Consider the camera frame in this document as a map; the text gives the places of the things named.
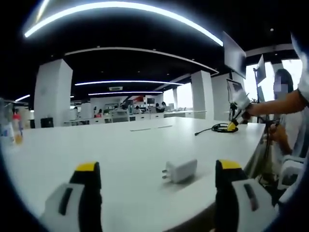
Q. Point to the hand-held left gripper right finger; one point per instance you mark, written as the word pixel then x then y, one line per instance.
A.
pixel 227 193

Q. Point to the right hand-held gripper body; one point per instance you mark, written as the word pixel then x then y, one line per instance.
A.
pixel 241 102

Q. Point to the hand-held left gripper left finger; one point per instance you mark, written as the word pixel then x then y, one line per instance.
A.
pixel 89 200

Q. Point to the white charger adapter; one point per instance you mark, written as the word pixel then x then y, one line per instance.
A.
pixel 182 170

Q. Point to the white desk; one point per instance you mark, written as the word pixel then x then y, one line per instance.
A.
pixel 120 157

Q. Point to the person's right hand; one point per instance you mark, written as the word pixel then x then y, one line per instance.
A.
pixel 246 115

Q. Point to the black monitor stand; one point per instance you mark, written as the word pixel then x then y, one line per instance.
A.
pixel 232 110

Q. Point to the tilted grey monitor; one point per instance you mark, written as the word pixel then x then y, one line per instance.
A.
pixel 261 70

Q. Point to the large dark monitor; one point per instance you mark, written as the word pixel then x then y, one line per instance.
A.
pixel 234 55

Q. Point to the person's white shirt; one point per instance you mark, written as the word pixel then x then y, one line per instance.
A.
pixel 303 72

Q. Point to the black box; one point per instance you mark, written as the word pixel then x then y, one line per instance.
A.
pixel 46 122

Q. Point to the orange drink bottle red cap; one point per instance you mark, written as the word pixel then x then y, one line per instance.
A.
pixel 17 133

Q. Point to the clear bottle blue label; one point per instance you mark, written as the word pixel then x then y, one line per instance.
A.
pixel 6 130

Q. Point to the long ceiling light strip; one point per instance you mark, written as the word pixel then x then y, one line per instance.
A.
pixel 120 6

